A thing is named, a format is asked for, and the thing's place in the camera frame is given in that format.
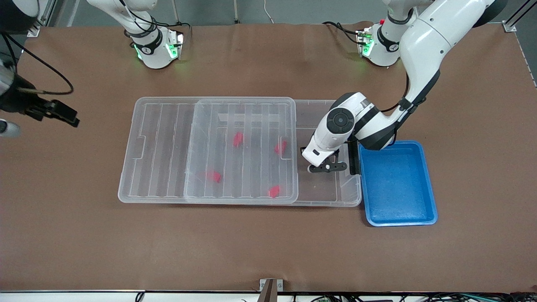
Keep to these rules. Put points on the grey metal post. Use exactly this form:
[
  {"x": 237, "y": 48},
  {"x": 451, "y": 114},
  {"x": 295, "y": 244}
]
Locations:
[
  {"x": 236, "y": 10},
  {"x": 176, "y": 12}
]

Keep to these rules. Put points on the brown post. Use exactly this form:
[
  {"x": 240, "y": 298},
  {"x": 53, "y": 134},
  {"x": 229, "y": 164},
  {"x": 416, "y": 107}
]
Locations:
[{"x": 268, "y": 293}]

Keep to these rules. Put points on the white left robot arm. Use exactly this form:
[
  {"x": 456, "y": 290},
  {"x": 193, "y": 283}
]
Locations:
[{"x": 428, "y": 42}]

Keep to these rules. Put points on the clear plastic box lid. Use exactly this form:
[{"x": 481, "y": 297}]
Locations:
[{"x": 159, "y": 147}]

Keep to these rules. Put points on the clear plastic storage box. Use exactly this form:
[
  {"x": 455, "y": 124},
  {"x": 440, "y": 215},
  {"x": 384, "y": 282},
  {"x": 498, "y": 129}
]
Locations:
[{"x": 319, "y": 188}]

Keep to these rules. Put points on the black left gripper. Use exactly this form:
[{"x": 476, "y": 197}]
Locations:
[{"x": 302, "y": 148}]

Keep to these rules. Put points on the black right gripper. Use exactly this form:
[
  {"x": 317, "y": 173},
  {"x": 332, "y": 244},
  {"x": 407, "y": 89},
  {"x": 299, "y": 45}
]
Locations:
[{"x": 17, "y": 102}]

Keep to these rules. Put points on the red block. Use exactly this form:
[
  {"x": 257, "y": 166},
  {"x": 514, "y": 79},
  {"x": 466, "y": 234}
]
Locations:
[
  {"x": 281, "y": 147},
  {"x": 274, "y": 191},
  {"x": 238, "y": 139},
  {"x": 215, "y": 176}
]

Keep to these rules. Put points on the blue plastic tray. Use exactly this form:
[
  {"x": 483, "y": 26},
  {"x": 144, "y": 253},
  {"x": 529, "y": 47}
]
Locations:
[{"x": 402, "y": 197}]

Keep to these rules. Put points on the small metal bracket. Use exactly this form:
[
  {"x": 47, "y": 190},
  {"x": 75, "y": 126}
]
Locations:
[{"x": 280, "y": 285}]

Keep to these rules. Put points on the aluminium frame profile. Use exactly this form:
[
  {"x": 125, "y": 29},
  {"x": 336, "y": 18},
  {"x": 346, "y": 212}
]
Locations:
[
  {"x": 509, "y": 26},
  {"x": 34, "y": 30}
]

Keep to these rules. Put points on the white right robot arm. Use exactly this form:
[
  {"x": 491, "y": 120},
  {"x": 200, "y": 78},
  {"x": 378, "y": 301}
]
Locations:
[{"x": 153, "y": 54}]

